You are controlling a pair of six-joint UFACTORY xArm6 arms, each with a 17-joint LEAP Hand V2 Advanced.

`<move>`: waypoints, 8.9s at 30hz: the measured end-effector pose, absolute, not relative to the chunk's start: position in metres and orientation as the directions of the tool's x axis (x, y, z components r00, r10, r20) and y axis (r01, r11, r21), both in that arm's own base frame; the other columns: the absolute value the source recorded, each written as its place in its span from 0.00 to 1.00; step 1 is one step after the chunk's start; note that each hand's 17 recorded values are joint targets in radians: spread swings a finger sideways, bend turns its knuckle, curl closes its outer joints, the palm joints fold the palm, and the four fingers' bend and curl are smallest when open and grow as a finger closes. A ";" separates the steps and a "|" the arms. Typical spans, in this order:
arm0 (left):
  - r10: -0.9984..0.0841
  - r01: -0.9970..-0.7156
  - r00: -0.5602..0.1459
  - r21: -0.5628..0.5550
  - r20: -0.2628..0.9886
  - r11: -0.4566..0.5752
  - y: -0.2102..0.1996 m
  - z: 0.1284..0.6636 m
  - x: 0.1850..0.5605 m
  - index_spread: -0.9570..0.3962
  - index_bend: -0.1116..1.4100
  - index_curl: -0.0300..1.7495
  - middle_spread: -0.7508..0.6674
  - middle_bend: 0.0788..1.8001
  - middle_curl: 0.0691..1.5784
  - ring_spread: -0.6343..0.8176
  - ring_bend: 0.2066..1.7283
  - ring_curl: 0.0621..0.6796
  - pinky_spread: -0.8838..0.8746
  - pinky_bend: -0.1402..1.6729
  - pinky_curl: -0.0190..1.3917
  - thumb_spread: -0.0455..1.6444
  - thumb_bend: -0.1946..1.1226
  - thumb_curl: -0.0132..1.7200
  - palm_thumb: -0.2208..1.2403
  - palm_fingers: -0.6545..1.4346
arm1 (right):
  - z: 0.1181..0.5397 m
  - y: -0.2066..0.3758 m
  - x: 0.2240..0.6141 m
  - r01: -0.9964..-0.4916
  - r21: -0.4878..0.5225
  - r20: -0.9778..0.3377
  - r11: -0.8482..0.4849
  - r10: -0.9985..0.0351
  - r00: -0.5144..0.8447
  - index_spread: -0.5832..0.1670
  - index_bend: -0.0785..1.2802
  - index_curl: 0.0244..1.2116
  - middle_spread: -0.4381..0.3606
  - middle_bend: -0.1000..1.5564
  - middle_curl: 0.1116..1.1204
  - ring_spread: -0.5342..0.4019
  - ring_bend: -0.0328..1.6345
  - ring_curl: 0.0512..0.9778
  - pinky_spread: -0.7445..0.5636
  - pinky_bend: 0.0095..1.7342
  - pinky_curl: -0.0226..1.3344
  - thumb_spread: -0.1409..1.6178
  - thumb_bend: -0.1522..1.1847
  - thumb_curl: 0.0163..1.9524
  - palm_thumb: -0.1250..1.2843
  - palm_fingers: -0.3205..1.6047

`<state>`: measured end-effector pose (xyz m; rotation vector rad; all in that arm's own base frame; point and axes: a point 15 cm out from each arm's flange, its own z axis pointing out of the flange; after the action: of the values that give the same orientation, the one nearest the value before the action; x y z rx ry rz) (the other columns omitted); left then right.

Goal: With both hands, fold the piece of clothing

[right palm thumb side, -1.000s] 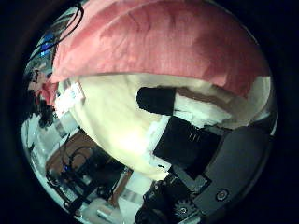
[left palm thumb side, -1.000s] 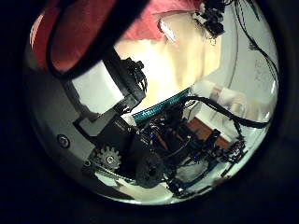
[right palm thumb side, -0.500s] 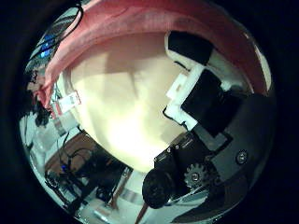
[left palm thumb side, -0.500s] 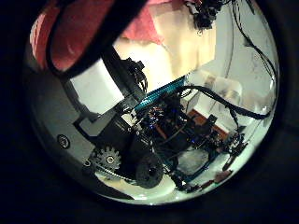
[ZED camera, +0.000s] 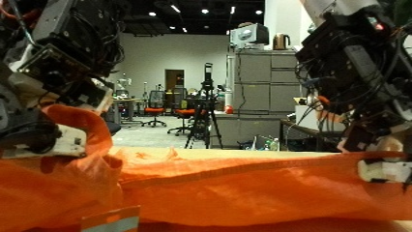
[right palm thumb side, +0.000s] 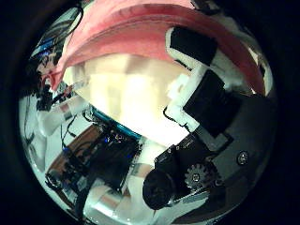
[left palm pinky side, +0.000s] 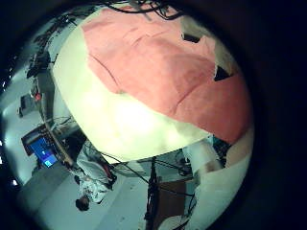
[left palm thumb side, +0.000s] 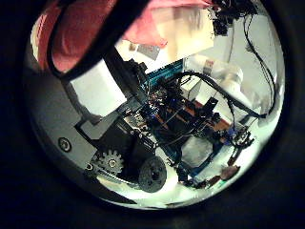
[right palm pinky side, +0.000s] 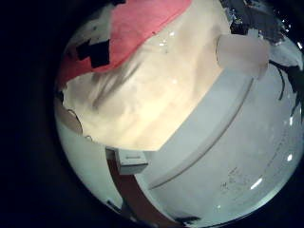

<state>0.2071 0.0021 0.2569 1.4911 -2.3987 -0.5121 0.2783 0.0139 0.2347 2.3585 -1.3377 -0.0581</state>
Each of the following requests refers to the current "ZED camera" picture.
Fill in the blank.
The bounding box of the orange shirt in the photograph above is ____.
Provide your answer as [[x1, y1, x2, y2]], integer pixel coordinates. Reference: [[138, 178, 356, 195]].
[[0, 103, 412, 232]]

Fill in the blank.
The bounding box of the small white lab robot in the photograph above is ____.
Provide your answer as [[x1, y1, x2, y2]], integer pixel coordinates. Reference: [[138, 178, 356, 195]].
[[114, 72, 132, 92]]

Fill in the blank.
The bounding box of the copper electric kettle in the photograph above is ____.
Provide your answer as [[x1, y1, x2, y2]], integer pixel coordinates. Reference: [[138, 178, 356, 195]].
[[272, 32, 292, 51]]

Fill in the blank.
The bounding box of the white storage box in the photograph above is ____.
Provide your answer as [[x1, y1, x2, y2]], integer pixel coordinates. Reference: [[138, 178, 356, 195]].
[[294, 104, 320, 131]]

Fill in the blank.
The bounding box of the grey office desk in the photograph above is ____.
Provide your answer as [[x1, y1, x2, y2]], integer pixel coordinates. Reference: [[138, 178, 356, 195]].
[[112, 98, 146, 124]]

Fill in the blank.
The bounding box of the grey filing cabinet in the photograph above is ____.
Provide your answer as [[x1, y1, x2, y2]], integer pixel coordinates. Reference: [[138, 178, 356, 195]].
[[230, 48, 310, 115]]

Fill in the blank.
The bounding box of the dark side table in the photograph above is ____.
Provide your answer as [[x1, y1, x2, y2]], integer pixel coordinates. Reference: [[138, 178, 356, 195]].
[[280, 118, 345, 153]]

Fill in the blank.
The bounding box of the brown door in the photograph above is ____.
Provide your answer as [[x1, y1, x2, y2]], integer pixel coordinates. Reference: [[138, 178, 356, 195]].
[[165, 68, 185, 93]]

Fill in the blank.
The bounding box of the grey boxy monitor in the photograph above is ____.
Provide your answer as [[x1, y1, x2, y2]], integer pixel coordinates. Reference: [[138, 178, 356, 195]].
[[229, 22, 270, 50]]

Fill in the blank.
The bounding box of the orange seat office chair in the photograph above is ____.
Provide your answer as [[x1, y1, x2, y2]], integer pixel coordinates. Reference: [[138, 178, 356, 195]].
[[140, 90, 168, 129], [166, 107, 197, 136]]

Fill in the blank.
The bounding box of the low grey counter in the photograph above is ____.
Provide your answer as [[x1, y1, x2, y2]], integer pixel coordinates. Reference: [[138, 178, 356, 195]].
[[209, 110, 297, 149]]

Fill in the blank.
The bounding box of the black camera tripod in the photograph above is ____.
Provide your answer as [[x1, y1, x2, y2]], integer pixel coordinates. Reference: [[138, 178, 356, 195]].
[[184, 62, 224, 150]]

